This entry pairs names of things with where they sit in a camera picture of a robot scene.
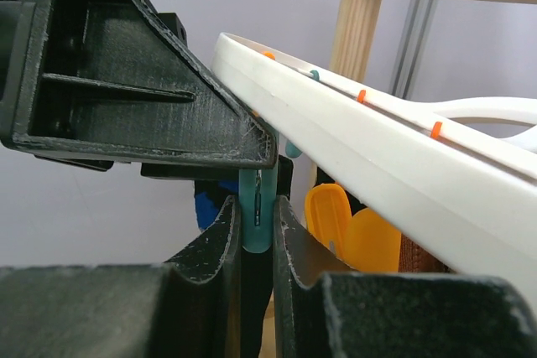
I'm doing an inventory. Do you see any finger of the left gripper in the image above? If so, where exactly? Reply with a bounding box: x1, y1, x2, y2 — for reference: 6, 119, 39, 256
1, 0, 278, 169

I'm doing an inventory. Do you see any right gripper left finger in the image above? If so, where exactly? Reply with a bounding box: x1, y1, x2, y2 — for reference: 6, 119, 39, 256
1, 199, 241, 357

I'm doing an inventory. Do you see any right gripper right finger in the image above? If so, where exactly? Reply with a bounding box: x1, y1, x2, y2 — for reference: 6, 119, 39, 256
273, 196, 536, 357

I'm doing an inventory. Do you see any teal clothes peg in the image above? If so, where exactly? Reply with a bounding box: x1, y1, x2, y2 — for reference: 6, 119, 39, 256
238, 166, 278, 253

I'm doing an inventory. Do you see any white plastic clip hanger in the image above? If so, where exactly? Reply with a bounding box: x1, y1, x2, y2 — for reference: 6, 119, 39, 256
211, 34, 536, 302

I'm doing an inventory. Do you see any orange clothes peg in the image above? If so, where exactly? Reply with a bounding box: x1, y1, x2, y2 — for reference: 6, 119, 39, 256
305, 184, 401, 272

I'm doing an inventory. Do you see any brown hanging sock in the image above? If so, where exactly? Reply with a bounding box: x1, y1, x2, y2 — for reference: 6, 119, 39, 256
399, 235, 449, 272

